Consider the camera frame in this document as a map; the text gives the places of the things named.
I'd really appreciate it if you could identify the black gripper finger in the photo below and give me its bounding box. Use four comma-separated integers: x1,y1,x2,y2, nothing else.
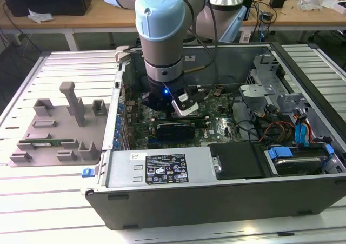
141,91,174,120

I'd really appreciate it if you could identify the black graphics card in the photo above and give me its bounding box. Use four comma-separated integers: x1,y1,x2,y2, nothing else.
155,122,196,141

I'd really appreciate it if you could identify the green motherboard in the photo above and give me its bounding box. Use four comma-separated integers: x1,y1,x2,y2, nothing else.
123,85,244,150

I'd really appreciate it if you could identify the silver power supply with label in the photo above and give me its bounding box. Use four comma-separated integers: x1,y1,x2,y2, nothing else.
105,149,217,188

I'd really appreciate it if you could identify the black disk bay cover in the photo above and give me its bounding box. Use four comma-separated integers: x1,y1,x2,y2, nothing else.
209,142,268,180

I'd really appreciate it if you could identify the grey parts rack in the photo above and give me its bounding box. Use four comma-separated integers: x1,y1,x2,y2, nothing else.
9,81,110,168

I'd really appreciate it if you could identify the wooden desk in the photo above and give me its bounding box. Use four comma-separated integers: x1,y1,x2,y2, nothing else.
0,0,346,52

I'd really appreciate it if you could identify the green RAM stick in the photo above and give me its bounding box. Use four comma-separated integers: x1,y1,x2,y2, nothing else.
18,139,75,148

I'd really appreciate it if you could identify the open black PC case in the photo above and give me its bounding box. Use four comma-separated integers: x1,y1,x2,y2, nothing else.
84,41,346,231

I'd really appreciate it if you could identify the black upright box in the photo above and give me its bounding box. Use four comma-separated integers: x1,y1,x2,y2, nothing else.
243,0,255,22

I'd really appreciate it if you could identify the crumpled white paper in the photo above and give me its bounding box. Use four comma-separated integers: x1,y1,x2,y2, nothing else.
28,8,54,23

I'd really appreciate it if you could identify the hard disk in blue carrier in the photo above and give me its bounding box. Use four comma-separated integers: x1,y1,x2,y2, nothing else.
266,143,336,177

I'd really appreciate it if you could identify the clear plastic wrap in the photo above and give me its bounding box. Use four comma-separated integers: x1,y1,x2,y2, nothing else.
299,0,324,12

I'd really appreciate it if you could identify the small white box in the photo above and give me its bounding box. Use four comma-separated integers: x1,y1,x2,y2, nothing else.
332,0,346,14

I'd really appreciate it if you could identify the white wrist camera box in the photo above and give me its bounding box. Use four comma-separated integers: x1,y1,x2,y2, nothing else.
171,91,200,118

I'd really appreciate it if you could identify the blue flat data wire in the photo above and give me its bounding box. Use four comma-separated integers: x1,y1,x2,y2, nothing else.
294,114,311,147

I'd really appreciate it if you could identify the orange data wire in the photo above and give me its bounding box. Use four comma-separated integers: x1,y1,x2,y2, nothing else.
304,119,316,146

